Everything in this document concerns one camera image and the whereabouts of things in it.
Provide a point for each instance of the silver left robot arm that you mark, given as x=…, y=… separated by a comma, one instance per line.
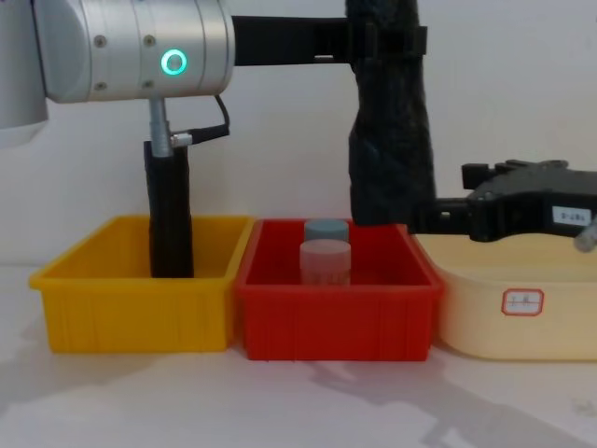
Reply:
x=116, y=46

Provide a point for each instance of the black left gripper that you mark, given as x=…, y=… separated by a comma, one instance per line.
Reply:
x=275, y=41

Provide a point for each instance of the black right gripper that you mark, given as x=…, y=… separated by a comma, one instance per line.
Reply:
x=522, y=200

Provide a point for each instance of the yellow plastic bin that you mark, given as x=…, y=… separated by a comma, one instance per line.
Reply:
x=135, y=312

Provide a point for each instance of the jar with translucent pink lid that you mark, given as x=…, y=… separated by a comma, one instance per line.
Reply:
x=325, y=261

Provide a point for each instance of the cream plastic tub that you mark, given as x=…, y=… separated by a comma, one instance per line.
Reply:
x=471, y=317

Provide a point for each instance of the red plastic bin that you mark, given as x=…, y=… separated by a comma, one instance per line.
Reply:
x=336, y=322

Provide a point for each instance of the black tall object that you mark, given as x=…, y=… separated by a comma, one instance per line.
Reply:
x=170, y=210
x=392, y=140

